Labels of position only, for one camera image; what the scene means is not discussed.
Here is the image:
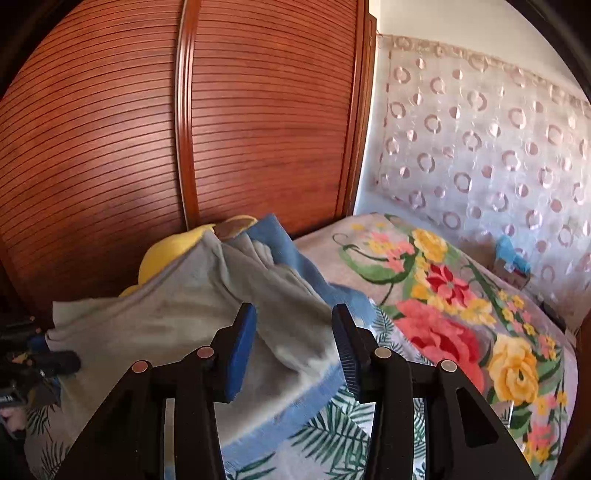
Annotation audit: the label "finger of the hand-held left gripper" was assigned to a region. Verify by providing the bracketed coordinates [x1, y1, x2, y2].
[0, 318, 48, 352]
[25, 351, 82, 378]

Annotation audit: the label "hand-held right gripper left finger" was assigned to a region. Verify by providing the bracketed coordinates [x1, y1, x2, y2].
[53, 302, 258, 480]

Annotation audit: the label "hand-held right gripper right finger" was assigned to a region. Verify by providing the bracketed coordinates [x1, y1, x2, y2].
[331, 304, 537, 480]

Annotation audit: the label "light grey pants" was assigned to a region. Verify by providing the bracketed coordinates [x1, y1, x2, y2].
[44, 230, 346, 444]

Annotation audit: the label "floral printed blanket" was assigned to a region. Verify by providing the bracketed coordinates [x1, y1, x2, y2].
[23, 212, 580, 480]

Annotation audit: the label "folded blue jeans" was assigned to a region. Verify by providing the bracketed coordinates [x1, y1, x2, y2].
[161, 213, 376, 480]

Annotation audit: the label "yellow plush toy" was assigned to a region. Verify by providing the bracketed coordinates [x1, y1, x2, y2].
[119, 215, 259, 297]

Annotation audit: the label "small blue object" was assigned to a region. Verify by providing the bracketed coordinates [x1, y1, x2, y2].
[493, 235, 533, 278]

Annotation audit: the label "sheer circle-patterned curtain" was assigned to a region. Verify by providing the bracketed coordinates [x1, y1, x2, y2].
[355, 34, 591, 333]

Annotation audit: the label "wooden headboard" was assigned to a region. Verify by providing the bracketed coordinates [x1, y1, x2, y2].
[0, 0, 378, 326]

